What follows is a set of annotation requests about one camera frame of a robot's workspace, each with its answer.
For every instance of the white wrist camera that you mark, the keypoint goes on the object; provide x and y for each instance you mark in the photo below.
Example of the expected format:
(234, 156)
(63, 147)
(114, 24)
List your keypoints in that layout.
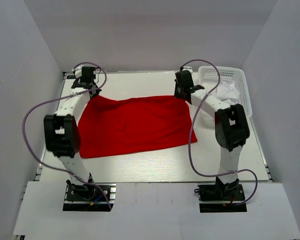
(186, 68)
(77, 72)

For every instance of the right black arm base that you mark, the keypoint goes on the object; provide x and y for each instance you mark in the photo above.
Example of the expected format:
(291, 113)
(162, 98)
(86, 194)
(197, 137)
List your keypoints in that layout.
(210, 201)

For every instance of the blue table label sticker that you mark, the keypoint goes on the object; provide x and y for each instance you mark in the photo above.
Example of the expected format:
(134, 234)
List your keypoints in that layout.
(70, 77)

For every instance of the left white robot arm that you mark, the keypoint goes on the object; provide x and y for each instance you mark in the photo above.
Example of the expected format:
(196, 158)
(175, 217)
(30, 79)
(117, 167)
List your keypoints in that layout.
(62, 137)

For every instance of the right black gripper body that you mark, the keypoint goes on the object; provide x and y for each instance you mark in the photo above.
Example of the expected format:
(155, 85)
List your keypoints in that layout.
(178, 89)

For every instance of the white t shirt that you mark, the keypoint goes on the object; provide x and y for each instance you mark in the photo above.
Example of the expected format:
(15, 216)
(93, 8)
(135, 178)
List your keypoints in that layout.
(227, 92)

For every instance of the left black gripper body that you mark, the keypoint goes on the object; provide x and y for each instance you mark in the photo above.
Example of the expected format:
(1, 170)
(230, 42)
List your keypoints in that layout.
(97, 89)

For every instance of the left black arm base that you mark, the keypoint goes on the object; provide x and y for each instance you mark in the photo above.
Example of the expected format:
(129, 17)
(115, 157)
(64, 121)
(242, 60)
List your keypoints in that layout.
(83, 198)

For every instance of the red t shirt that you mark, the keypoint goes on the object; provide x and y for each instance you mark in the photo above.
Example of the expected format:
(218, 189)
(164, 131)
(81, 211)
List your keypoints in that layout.
(118, 127)

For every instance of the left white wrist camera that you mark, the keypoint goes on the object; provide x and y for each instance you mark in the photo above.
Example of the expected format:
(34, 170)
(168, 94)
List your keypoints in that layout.
(77, 72)

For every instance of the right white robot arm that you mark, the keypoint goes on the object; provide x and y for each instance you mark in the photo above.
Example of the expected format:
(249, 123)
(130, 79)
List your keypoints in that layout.
(230, 126)

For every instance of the white plastic basket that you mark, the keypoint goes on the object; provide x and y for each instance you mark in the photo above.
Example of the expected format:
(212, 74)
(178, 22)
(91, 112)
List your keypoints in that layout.
(208, 78)

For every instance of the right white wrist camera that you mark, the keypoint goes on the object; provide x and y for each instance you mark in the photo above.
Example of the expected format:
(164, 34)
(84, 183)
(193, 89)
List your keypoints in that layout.
(186, 68)

